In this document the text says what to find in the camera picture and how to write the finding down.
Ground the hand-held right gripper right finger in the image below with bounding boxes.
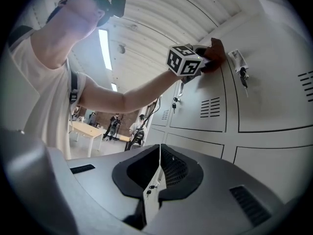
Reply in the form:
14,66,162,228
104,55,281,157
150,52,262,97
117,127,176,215
143,143,286,235

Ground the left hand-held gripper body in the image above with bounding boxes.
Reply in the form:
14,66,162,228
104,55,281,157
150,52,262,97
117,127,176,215
167,43,211,85

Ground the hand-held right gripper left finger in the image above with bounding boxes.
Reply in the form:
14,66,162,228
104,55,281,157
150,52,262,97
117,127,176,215
66,144,161,222

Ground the brown wiping cloth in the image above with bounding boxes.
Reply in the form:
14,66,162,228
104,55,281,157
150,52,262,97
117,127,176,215
201,37,227,73

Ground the grey metal locker door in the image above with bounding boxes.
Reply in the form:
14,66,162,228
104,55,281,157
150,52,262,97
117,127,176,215
168,39,227,133

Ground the person's left forearm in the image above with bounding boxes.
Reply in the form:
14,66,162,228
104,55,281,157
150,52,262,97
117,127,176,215
114,69,183,115

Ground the grey metal locker cabinet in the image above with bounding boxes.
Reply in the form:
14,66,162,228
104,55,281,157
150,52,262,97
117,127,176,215
143,11,313,226

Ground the black locker key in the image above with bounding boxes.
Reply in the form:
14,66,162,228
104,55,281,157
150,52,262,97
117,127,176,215
239,67,250,98
171,97,181,114

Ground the light wooden table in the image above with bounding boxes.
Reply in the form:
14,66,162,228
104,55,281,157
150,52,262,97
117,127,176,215
69,120,108,158

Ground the long ceiling light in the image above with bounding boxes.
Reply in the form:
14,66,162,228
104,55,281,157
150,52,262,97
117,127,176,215
97,28,113,71

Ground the person's light t-shirt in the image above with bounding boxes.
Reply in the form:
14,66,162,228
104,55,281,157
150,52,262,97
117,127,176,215
8,29,87,161

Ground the person's head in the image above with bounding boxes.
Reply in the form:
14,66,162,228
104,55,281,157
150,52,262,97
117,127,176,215
30,0,111,71

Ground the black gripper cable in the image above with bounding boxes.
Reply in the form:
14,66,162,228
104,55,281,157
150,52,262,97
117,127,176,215
124,94,164,152

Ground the black head camera rig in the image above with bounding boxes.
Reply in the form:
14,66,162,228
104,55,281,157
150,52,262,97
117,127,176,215
57,0,127,28

